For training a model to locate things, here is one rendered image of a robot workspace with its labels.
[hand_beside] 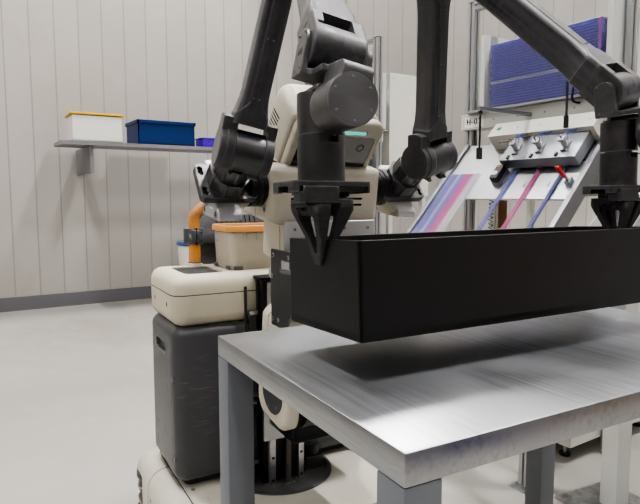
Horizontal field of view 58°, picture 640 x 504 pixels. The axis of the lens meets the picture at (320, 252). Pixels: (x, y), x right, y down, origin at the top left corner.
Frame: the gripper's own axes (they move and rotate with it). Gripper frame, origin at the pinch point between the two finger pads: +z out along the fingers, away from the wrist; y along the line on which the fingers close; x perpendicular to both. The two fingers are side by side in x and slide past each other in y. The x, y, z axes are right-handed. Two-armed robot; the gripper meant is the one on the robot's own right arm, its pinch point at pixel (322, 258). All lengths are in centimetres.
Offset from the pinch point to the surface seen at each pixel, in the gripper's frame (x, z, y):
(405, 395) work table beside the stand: -14.2, 13.3, 1.8
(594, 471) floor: 71, 90, 153
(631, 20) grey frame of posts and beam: 72, -74, 169
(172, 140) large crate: 448, -69, 102
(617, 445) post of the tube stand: 49, 68, 133
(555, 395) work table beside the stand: -21.6, 13.4, 15.2
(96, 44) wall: 508, -160, 51
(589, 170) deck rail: 77, -20, 154
